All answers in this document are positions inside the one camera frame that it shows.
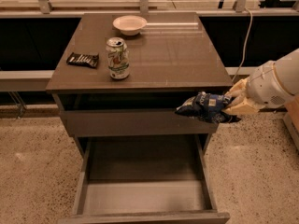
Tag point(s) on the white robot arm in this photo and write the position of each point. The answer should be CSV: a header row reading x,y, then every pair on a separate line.
x,y
294,55

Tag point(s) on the blue chip bag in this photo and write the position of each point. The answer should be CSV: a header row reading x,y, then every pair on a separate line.
x,y
208,108

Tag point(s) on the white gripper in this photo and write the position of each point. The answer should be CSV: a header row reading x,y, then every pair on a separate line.
x,y
265,85

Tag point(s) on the black snack bar package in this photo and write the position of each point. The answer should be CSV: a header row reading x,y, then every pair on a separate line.
x,y
83,60

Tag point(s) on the metal window railing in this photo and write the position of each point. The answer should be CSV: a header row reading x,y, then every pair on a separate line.
x,y
143,3

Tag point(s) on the middle drawer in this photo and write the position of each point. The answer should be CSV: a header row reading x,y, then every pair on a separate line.
x,y
94,123

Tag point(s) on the open bottom drawer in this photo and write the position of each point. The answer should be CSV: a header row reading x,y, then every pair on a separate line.
x,y
144,180

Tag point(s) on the white bowl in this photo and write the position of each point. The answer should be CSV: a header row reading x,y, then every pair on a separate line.
x,y
130,24

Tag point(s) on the green white soda can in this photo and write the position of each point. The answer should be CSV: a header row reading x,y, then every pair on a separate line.
x,y
117,58

